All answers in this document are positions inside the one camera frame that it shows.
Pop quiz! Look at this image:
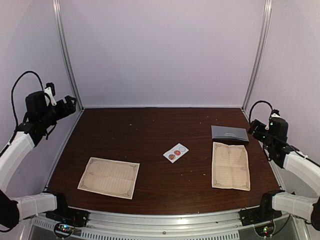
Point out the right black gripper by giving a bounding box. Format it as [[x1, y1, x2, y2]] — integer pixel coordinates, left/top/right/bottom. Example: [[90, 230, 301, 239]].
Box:
[[248, 119, 275, 151]]

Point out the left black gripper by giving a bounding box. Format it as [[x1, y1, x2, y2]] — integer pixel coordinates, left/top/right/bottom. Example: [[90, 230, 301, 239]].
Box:
[[40, 96, 77, 128]]

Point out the grey envelope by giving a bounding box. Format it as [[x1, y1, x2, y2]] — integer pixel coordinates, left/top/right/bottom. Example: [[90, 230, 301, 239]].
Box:
[[211, 125, 249, 145]]

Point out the beige letter paper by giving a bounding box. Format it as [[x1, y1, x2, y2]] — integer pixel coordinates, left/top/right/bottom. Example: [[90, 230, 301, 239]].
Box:
[[77, 157, 140, 200], [211, 142, 251, 191]]

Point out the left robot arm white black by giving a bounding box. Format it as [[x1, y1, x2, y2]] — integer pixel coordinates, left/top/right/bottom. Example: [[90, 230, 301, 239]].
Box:
[[0, 87, 77, 233]]

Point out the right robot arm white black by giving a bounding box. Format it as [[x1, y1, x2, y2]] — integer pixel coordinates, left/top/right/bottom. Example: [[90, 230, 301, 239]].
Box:
[[248, 114, 320, 231]]

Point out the white sticker sheet with seals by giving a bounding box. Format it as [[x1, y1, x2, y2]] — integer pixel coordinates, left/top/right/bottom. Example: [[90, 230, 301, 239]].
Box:
[[163, 143, 189, 164]]

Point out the right circuit board with leds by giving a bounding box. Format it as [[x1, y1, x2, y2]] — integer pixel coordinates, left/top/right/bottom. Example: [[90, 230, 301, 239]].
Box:
[[254, 223, 275, 238]]

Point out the circuit board with leds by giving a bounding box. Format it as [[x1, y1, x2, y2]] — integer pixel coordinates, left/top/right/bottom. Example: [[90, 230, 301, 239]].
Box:
[[254, 223, 275, 238], [53, 222, 75, 238]]

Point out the left circuit board with leds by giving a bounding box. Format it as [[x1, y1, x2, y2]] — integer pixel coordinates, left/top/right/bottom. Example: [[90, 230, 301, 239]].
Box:
[[53, 222, 75, 238]]

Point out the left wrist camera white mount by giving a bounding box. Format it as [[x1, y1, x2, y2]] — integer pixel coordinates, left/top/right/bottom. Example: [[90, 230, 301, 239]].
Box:
[[44, 82, 57, 106]]

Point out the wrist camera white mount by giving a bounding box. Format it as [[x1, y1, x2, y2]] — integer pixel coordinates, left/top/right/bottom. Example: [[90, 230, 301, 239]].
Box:
[[265, 109, 280, 130], [44, 82, 57, 106]]

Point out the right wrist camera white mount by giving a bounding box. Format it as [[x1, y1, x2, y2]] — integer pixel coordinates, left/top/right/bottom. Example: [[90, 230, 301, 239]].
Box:
[[265, 109, 280, 130]]

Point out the right black cable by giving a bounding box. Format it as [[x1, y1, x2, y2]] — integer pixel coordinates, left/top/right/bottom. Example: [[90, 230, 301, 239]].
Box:
[[249, 100, 275, 126]]

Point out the black cable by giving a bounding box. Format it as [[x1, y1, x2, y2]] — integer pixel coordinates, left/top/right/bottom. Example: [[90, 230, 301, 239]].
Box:
[[11, 71, 45, 131], [249, 100, 275, 126]]

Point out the left black cable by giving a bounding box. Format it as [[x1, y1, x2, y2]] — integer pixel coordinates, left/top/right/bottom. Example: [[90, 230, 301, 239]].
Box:
[[11, 71, 45, 131]]

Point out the right aluminium frame post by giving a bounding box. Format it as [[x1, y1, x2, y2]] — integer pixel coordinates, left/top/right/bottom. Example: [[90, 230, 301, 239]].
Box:
[[241, 0, 273, 113]]

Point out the aluminium frame post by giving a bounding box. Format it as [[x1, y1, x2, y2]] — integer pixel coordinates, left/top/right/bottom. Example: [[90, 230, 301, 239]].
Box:
[[52, 0, 84, 112], [241, 0, 273, 113]]

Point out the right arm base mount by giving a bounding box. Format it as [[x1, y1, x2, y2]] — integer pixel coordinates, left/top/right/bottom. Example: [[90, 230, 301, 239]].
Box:
[[238, 206, 283, 226]]

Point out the left aluminium frame post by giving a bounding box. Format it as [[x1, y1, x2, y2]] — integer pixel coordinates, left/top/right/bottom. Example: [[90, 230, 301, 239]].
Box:
[[52, 0, 84, 112]]

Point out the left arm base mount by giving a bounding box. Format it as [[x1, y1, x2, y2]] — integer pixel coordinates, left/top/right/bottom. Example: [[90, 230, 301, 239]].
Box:
[[45, 207, 89, 228]]

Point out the front aluminium rail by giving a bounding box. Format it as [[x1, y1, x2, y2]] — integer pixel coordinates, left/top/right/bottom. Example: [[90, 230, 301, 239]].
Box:
[[18, 208, 308, 240]]

